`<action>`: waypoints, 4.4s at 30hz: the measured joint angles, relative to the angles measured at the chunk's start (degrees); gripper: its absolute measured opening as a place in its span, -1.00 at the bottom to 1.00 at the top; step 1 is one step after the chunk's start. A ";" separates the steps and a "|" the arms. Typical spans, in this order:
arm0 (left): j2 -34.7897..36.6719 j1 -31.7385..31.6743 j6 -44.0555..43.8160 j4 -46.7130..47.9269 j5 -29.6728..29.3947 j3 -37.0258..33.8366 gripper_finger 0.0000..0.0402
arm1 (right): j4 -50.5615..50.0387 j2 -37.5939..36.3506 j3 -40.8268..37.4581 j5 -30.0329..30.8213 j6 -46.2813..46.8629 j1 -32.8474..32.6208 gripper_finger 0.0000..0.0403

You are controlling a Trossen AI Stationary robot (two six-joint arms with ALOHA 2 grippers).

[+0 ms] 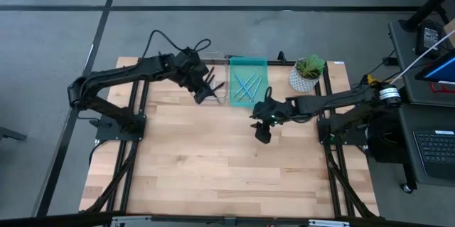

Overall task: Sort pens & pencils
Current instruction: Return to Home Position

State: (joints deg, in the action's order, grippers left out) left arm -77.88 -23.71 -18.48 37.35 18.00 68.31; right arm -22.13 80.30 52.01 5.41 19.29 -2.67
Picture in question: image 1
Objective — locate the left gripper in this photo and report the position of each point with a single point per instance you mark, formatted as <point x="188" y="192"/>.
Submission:
<point x="188" y="70"/>

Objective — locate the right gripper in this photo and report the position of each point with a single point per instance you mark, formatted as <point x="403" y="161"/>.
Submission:
<point x="277" y="109"/>

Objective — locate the blue pencil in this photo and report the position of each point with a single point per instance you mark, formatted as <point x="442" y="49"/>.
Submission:
<point x="243" y="85"/>

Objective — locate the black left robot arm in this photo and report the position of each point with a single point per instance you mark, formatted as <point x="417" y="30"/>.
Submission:
<point x="117" y="74"/>

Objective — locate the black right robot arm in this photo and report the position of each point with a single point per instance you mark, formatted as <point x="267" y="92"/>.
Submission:
<point x="337" y="99"/>

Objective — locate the clear plastic bin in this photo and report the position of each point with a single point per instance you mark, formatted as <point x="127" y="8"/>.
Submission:
<point x="222" y="74"/>

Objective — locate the teal plastic bin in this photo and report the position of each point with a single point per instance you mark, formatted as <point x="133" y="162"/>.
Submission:
<point x="261" y="99"/>

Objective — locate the green plant in patterned pot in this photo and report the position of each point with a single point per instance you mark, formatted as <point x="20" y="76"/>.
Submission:
<point x="302" y="81"/>

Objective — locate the white sticker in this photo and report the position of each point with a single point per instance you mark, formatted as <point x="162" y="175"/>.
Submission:
<point x="339" y="63"/>

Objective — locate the yellow plug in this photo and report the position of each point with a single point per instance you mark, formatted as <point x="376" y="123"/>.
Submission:
<point x="371" y="79"/>

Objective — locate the black bag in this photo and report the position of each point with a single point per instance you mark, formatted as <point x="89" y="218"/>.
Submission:
<point x="387" y="145"/>

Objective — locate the grey desk with laptop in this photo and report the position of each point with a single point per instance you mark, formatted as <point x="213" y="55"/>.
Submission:
<point x="405" y="141"/>

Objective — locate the black power brick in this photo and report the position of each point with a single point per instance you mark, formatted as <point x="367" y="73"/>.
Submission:
<point x="391" y="61"/>

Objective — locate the black caster wheel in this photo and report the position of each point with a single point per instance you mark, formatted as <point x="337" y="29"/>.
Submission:
<point x="407" y="188"/>

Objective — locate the black laptop keyboard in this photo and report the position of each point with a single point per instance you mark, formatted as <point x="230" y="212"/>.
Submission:
<point x="437" y="152"/>

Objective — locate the red item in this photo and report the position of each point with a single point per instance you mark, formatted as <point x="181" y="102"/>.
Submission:
<point x="439" y="90"/>

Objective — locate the tablet with blue screen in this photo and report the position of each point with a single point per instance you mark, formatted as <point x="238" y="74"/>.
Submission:
<point x="440" y="68"/>

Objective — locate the grey chair leg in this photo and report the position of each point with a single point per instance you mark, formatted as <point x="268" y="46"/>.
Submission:
<point x="12" y="134"/>

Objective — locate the black rig bar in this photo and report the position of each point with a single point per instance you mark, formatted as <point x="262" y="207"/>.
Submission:
<point x="53" y="220"/>

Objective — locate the black stand leg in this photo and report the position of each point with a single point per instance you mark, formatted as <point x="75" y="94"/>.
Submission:
<point x="430" y="4"/>

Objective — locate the black aluminium table frame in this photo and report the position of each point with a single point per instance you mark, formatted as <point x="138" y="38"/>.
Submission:
<point x="170" y="131"/>

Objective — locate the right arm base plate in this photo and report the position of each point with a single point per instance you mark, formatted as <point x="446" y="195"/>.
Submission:
<point x="352" y="138"/>

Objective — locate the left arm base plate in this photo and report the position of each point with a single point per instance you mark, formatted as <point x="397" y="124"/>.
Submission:
<point x="106" y="134"/>

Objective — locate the silver bracket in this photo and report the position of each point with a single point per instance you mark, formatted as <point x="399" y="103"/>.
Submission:
<point x="328" y="223"/>
<point x="131" y="221"/>

